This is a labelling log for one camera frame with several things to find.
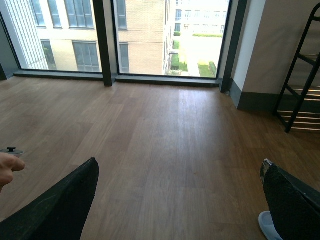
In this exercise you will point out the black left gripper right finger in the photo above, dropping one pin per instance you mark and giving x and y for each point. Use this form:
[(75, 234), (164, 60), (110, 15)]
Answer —
[(294, 206)]

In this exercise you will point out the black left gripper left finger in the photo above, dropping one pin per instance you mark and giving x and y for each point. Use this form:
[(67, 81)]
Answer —
[(60, 213)]

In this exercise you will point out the light blue slipper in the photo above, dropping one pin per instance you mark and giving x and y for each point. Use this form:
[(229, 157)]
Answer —
[(267, 226)]

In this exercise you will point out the black metal shoe rack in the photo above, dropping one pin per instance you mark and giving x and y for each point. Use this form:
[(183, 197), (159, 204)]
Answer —
[(298, 104)]

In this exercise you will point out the person's bare hand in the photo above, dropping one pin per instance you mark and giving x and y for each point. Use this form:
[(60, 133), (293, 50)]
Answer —
[(8, 165)]

